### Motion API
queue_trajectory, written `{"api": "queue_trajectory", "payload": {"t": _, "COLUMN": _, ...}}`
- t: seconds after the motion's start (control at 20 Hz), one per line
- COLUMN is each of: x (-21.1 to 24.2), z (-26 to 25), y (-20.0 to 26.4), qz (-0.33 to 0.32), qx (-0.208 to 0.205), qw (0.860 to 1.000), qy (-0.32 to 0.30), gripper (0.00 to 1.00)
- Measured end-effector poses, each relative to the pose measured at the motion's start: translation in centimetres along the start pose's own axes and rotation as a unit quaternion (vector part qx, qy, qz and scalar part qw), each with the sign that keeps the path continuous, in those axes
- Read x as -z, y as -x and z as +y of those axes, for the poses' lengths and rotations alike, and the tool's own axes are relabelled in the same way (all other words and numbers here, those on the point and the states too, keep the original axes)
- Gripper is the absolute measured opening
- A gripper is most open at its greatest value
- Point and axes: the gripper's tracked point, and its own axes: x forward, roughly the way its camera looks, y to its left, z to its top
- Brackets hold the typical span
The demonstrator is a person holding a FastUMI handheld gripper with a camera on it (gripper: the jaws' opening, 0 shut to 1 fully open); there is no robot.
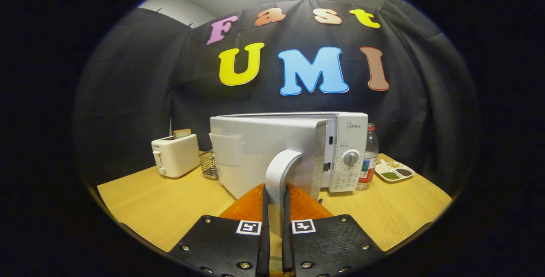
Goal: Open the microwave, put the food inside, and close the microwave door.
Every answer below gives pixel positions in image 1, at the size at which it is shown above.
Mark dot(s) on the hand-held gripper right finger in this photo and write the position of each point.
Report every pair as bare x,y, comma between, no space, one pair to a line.
287,247

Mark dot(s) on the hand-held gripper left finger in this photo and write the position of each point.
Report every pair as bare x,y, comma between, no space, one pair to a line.
265,247

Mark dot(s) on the white microwave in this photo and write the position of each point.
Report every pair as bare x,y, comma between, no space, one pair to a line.
264,149

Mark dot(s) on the clear plastic bottle red cap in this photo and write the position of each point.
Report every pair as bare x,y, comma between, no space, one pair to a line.
368,158

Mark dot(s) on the white toaster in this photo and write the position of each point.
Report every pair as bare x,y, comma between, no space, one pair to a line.
179,158

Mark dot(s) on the white divided dish with beans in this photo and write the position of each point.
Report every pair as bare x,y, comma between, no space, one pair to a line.
394,172

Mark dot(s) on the brown toast slice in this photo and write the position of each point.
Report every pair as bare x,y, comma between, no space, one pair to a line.
182,133

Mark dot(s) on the black backdrop cloth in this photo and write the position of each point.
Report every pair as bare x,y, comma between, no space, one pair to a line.
140,89

